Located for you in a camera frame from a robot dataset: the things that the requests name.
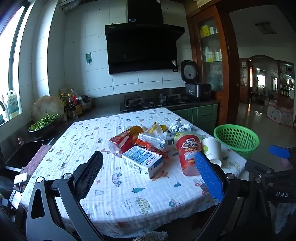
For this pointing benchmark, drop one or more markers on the wooden display cabinet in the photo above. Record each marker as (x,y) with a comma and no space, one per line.
(286,85)

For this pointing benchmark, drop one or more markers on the white power bank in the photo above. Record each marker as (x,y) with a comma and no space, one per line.
(21,179)

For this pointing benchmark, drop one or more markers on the small pink object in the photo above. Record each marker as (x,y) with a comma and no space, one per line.
(20,141)

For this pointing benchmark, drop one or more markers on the small white cup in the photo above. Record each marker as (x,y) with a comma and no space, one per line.
(216,162)

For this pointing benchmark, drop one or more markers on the group of condiment bottles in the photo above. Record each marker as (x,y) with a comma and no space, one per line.
(69,104)

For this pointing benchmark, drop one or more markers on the round wooden chopping board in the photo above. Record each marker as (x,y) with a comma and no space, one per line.
(46,106)

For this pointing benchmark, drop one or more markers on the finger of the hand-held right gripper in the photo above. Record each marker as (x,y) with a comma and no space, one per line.
(257,167)
(278,151)

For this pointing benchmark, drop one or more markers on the black rice cooker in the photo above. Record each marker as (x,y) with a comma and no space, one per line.
(196,91)

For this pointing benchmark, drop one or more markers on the black gas stove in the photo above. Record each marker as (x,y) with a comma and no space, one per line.
(150,105)

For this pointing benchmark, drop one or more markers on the bowl of green vegetables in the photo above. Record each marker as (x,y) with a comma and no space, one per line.
(42,122)

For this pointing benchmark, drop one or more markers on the white detergent jug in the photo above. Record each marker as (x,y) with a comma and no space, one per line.
(12,106)

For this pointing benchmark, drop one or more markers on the white blue milk carton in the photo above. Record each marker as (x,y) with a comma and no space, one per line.
(141,160)
(165,144)

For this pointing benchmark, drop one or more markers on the red snack wrapper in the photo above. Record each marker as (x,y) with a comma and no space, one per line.
(148,146)

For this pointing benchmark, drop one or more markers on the yellow green drink carton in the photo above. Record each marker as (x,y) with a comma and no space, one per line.
(152,134)

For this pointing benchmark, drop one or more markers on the silver exhaust duct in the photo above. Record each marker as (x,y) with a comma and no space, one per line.
(69,7)

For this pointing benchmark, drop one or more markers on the black range hood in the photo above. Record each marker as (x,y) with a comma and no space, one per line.
(141,46)

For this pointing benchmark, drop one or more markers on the white paper cup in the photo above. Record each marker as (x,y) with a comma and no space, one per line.
(211,147)

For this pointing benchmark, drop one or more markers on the red printed snack tub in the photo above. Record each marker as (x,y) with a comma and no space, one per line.
(187,150)

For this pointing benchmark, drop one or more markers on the window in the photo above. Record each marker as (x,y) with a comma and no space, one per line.
(13,46)

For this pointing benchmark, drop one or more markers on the ceiling light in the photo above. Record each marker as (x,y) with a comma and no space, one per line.
(266,27)

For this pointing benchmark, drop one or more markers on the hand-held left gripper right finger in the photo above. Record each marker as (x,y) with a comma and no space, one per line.
(209,176)

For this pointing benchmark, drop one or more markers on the metal bowl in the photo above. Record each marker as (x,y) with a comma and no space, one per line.
(41,133)

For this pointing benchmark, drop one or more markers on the red orange drink bottle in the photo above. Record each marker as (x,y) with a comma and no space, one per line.
(124,141)

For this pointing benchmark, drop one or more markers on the wooden glass-door cabinet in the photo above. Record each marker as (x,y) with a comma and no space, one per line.
(229,69)

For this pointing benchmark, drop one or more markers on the dark kitchen sink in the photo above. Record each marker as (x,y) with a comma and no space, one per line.
(23,153)

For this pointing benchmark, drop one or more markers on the purple towel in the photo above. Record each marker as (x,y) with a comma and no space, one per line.
(34,160)

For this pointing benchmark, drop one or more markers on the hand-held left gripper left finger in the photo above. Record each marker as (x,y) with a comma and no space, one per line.
(90,173)

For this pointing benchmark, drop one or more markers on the green wall sticker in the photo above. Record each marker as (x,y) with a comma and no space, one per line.
(88,58)

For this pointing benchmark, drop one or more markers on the dotted play fence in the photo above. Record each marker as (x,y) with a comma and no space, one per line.
(279,114)

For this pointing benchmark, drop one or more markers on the green plastic basket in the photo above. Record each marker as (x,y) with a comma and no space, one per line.
(242,148)

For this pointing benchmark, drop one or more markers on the green lower cabinets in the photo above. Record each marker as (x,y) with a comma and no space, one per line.
(205,114)

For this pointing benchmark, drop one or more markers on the printed white tablecloth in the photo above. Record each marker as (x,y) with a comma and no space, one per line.
(104,197)

